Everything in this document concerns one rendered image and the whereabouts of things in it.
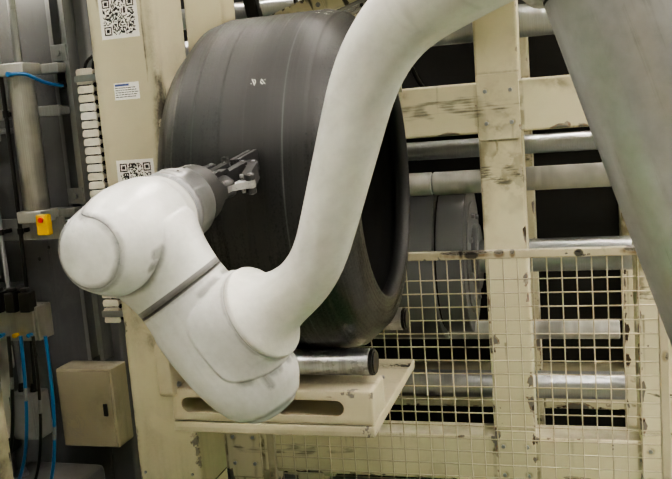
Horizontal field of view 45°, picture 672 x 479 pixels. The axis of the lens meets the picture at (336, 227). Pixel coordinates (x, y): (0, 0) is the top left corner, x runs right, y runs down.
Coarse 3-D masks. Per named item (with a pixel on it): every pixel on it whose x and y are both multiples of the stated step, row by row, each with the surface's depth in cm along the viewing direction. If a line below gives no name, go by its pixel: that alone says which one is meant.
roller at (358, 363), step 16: (304, 352) 137; (320, 352) 136; (336, 352) 135; (352, 352) 135; (368, 352) 134; (304, 368) 136; (320, 368) 136; (336, 368) 135; (352, 368) 134; (368, 368) 133
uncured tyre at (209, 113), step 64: (192, 64) 129; (256, 64) 125; (320, 64) 123; (192, 128) 123; (256, 128) 120; (384, 192) 172; (256, 256) 122; (384, 256) 168; (320, 320) 128; (384, 320) 142
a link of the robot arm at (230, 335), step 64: (384, 0) 66; (448, 0) 63; (512, 0) 64; (384, 64) 68; (320, 128) 73; (384, 128) 72; (320, 192) 74; (320, 256) 76; (192, 320) 81; (256, 320) 80; (192, 384) 84; (256, 384) 82
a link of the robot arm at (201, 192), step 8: (176, 168) 95; (184, 168) 94; (168, 176) 90; (176, 176) 91; (184, 176) 92; (192, 176) 93; (200, 176) 94; (184, 184) 90; (192, 184) 91; (200, 184) 93; (208, 184) 94; (192, 192) 90; (200, 192) 92; (208, 192) 93; (200, 200) 91; (208, 200) 93; (200, 208) 91; (208, 208) 93; (200, 216) 91; (208, 216) 93; (200, 224) 91; (208, 224) 94
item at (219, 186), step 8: (192, 168) 97; (200, 168) 98; (208, 176) 97; (216, 176) 98; (224, 176) 103; (216, 184) 97; (224, 184) 99; (232, 184) 100; (216, 192) 97; (224, 192) 99; (232, 192) 101; (216, 200) 97; (224, 200) 99; (216, 208) 97; (216, 216) 100
